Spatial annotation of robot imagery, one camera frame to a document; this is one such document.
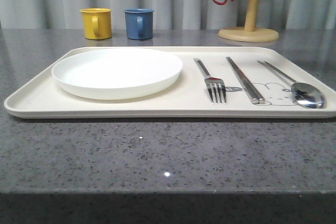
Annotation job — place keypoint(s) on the yellow enamel mug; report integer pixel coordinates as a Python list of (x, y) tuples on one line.
[(97, 23)]

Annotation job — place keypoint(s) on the silver metal chopstick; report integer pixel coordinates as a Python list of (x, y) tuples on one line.
[(243, 81), (259, 95)]

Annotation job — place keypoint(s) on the cream rabbit print tray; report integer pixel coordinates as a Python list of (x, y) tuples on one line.
[(42, 98)]

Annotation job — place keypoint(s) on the silver metal spoon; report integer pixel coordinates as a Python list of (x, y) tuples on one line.
[(304, 94)]

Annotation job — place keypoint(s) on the wooden mug tree stand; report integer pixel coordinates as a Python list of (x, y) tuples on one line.
[(250, 32)]

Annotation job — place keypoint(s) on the blue enamel mug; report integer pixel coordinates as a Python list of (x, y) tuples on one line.
[(139, 23)]

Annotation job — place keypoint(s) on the white round plate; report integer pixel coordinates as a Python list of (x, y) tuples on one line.
[(117, 74)]

